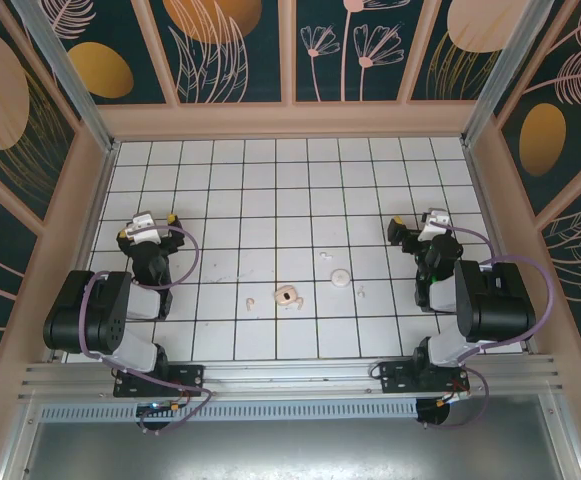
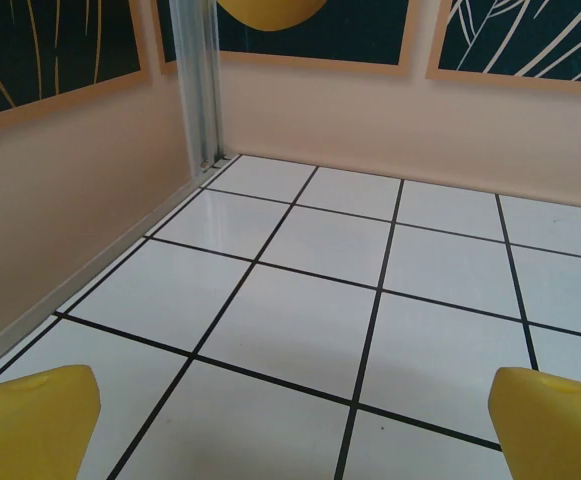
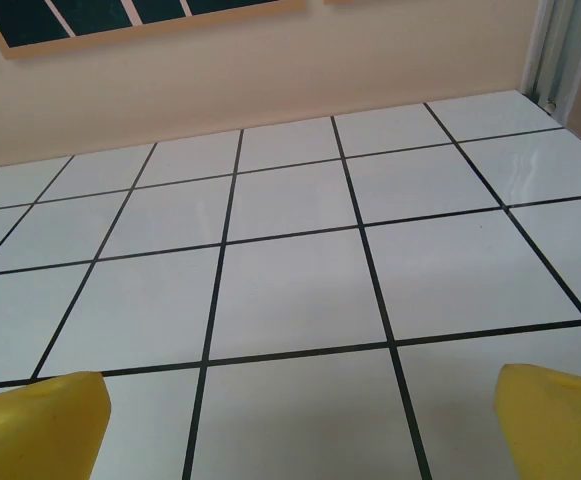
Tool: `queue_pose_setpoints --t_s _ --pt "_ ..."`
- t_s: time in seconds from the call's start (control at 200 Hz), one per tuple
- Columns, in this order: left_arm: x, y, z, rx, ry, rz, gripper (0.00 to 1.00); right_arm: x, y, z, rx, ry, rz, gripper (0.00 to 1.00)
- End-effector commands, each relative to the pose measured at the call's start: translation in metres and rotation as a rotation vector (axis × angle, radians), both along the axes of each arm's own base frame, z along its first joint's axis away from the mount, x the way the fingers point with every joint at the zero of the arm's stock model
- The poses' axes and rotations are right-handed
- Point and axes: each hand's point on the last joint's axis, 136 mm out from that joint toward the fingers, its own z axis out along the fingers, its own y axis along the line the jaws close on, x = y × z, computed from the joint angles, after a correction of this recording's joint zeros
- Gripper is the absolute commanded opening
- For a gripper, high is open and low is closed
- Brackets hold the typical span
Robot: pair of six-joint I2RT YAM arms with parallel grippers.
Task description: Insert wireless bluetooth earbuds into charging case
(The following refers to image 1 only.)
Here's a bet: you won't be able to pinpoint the grey metal sheet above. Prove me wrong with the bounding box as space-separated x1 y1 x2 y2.
17 392 579 480

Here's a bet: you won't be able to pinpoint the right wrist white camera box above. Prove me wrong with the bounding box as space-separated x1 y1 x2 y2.
421 209 452 242

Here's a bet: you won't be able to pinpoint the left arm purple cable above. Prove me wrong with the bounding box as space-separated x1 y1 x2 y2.
78 223 215 436

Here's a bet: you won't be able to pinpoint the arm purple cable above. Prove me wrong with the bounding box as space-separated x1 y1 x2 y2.
78 223 215 436
422 223 556 430

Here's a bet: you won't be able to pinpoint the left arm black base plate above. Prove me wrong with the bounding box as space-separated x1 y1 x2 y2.
113 364 206 399

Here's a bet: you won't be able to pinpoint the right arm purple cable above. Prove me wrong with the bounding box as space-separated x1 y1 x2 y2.
422 223 556 430

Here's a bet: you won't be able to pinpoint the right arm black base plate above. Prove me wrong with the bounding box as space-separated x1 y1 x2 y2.
378 359 471 396

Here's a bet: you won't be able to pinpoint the red yellow connector wires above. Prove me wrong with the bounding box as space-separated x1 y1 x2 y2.
137 387 194 419
437 379 472 407

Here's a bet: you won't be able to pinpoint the aluminium corner post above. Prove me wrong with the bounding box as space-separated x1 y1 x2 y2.
10 0 121 154
462 0 554 146

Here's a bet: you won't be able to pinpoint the aluminium mounting rail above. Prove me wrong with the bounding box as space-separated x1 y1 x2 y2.
17 353 569 401

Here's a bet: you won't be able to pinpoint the slotted grey cable duct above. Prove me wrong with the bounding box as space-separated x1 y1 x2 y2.
37 399 421 422

